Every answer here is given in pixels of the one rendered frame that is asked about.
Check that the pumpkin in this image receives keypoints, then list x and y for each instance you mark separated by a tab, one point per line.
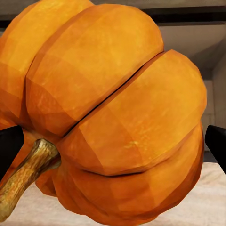
9	171
111	121

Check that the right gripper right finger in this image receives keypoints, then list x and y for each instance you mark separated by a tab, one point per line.
215	140

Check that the cabinet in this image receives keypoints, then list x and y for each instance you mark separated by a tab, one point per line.
193	28

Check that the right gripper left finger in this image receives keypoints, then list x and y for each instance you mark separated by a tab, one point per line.
11	141

